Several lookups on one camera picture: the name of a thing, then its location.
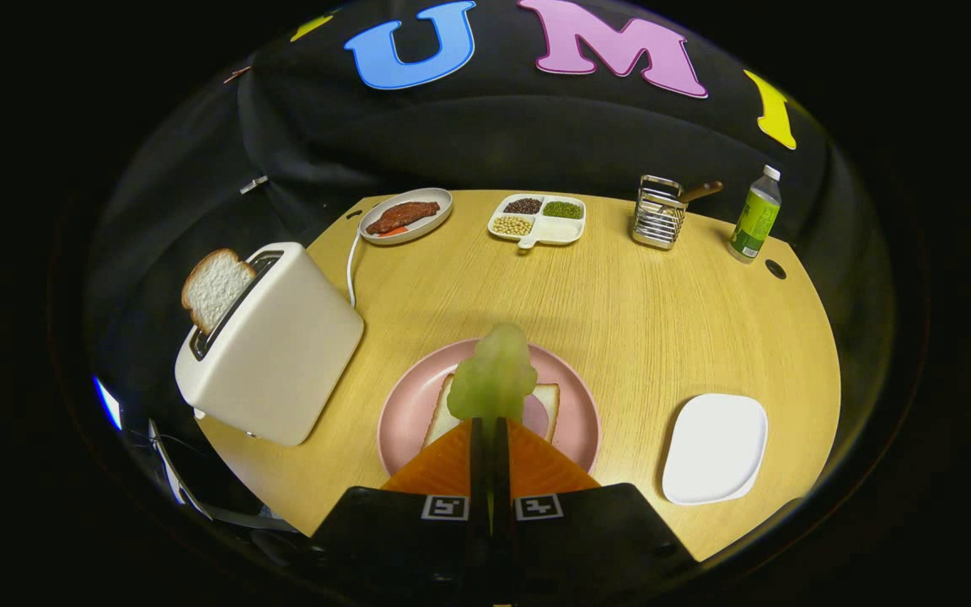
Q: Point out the white square plate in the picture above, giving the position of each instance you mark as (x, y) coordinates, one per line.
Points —
(713, 447)

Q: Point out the brown meat piece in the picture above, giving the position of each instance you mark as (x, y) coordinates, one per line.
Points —
(405, 216)

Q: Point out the small grey round plate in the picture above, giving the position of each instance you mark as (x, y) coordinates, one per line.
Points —
(443, 205)

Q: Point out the green lettuce leaf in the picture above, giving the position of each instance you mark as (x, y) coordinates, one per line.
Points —
(494, 371)

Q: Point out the pink ham slice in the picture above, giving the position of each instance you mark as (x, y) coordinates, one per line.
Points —
(534, 415)

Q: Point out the pile of yellow soybeans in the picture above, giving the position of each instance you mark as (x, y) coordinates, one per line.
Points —
(512, 225)

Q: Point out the pile of dark red beans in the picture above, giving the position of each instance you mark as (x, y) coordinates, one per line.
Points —
(523, 206)

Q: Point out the pink cloth clip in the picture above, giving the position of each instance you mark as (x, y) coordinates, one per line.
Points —
(238, 75)

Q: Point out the pile of green beans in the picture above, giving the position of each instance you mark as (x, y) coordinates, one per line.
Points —
(563, 210)

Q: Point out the white toaster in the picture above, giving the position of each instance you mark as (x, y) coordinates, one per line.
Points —
(283, 354)

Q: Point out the green label plastic bottle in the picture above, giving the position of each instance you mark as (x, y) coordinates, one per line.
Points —
(755, 221)

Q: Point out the white bread slice brown crust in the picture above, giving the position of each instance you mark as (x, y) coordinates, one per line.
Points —
(214, 287)
(442, 426)

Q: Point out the white divided dish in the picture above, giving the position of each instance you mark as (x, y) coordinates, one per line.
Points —
(561, 229)

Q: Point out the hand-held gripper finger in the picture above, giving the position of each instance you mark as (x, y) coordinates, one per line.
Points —
(479, 472)
(500, 472)

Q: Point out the orange carrot slice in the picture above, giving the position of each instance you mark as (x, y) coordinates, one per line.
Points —
(397, 231)

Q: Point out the black backdrop cloth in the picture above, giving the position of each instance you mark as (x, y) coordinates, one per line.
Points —
(494, 135)

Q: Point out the pink round plate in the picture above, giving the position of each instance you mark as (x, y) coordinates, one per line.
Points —
(576, 421)

